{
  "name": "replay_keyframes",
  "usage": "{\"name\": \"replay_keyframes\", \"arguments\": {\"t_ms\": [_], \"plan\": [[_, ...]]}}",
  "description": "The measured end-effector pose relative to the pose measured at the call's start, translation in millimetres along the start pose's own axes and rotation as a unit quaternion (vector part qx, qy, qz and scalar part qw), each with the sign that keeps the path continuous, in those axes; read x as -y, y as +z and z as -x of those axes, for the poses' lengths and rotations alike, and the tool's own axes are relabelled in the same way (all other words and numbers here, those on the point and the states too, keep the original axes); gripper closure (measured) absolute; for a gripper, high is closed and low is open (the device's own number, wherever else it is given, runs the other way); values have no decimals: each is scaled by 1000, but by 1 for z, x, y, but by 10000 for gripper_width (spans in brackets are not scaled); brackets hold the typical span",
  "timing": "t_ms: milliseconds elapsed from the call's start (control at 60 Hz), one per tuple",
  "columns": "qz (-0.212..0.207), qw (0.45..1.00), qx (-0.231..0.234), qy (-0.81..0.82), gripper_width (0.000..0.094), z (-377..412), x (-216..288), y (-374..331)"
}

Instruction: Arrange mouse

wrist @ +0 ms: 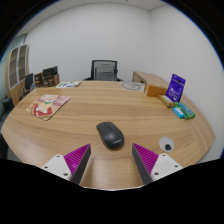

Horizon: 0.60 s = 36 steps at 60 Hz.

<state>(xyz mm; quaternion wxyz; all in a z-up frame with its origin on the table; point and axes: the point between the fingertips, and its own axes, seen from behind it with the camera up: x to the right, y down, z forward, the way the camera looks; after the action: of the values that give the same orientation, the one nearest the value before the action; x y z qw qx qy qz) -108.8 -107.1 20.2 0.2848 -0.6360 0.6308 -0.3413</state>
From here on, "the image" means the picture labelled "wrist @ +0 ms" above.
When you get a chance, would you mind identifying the small brown cardboard box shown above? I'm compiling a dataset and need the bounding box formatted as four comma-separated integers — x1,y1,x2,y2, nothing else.
34,72,44,88

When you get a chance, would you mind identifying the round grey printed disc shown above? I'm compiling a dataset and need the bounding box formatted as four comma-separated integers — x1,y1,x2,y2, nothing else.
120,81,146,92

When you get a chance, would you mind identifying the small blue box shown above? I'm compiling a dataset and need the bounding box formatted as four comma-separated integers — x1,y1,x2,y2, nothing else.
172,106,186,119

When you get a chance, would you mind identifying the round grey cable grommet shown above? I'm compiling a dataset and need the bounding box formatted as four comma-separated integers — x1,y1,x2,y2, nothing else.
158,135,175,153

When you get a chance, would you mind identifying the printed sticker sheet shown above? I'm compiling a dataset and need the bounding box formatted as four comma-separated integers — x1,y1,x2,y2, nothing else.
55,80,82,89

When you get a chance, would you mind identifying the orange-brown box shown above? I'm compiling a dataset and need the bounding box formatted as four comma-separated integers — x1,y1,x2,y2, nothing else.
145,83,168,98

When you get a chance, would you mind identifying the black mesh office chair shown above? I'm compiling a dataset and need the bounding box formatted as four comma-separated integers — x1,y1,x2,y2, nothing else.
83,59,124,82

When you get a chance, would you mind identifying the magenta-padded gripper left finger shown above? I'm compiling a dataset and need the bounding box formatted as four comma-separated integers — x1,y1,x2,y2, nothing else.
41,143,92,185

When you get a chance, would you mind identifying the wooden side desk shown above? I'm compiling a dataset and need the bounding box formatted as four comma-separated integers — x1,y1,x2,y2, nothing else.
132,70,169,88

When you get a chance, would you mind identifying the grey backpack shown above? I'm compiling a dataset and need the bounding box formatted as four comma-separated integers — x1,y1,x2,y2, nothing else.
94,63,116,82

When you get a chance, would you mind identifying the small tan box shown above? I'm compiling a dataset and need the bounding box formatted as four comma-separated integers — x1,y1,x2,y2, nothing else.
157,94,176,108

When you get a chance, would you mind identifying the black box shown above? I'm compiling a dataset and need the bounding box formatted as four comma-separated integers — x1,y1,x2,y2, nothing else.
42,65,59,78

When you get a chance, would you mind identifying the small black chair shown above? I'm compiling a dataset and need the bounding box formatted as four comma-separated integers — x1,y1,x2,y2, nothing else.
23,72,37,98

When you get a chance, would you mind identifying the wooden shelf unit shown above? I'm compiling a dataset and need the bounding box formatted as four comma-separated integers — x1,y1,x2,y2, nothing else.
5,44,31,106

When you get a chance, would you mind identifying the purple card package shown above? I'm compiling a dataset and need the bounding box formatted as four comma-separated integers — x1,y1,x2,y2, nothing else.
165,73,187,103

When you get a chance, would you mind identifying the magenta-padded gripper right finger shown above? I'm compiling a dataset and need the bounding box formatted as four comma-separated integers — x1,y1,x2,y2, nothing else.
131,143,184,186

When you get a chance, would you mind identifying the black leather chair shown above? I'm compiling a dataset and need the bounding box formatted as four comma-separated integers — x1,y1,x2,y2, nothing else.
1,96,15,116

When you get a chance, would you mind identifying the cartoon print mouse pad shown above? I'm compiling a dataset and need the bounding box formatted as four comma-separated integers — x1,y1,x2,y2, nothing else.
25,93,72,121

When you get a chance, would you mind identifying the small green box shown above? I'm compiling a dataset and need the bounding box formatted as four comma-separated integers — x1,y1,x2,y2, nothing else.
178,102,197,119

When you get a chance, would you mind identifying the black computer mouse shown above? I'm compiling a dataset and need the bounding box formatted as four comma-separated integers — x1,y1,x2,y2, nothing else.
96,121,126,150

